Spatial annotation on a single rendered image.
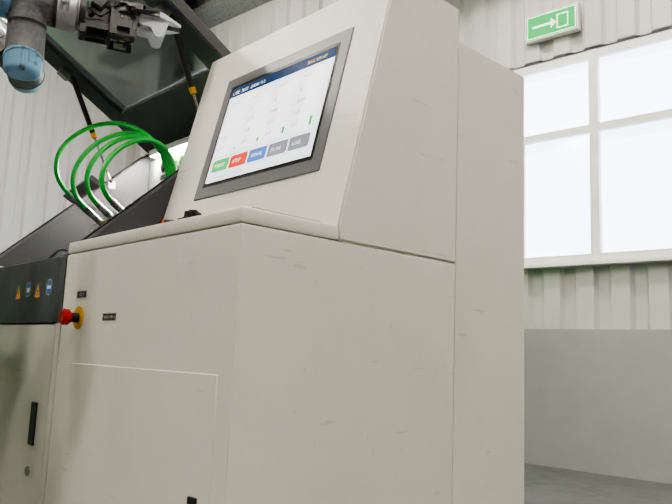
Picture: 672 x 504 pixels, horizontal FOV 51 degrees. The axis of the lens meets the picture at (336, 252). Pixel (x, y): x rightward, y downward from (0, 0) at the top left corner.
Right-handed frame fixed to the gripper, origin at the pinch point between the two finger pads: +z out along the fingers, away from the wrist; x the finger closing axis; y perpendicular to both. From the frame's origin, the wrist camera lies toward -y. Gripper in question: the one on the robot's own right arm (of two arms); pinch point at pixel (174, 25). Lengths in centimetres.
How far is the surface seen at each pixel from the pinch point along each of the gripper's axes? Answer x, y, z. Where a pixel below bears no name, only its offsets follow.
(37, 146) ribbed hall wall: -730, -269, -52
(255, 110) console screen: -8.4, 13.1, 21.5
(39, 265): -47, 46, -23
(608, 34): -211, -207, 352
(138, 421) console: 2, 87, -3
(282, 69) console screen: -1.7, 4.7, 26.1
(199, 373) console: 21, 79, 4
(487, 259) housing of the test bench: 9, 50, 73
